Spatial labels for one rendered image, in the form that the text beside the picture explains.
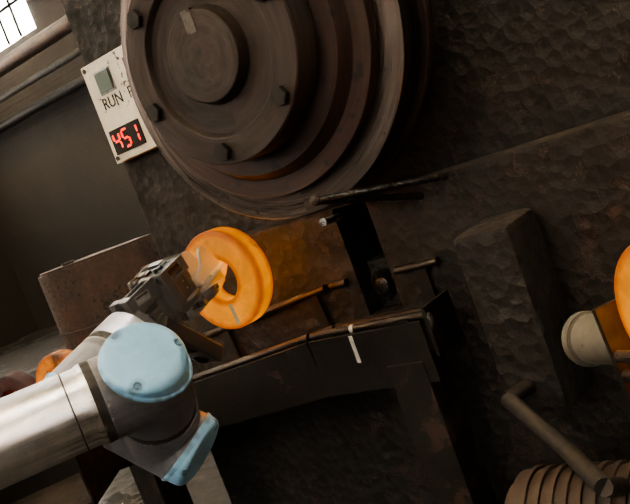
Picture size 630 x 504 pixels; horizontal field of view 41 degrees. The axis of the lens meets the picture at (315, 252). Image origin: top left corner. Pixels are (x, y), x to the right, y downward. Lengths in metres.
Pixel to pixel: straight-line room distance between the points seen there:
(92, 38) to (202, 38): 0.53
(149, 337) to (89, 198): 10.21
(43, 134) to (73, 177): 0.70
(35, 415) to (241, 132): 0.43
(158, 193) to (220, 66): 0.52
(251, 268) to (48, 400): 0.44
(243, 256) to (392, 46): 0.39
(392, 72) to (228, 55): 0.20
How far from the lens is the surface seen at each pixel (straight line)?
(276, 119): 1.04
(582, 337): 0.92
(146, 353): 0.89
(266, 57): 1.05
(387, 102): 1.05
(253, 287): 1.24
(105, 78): 1.54
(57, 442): 0.89
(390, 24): 1.04
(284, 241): 1.31
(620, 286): 0.85
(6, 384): 1.86
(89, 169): 10.95
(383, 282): 1.25
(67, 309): 4.02
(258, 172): 1.13
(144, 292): 1.15
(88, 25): 1.59
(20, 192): 12.15
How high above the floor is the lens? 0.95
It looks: 6 degrees down
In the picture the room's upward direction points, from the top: 20 degrees counter-clockwise
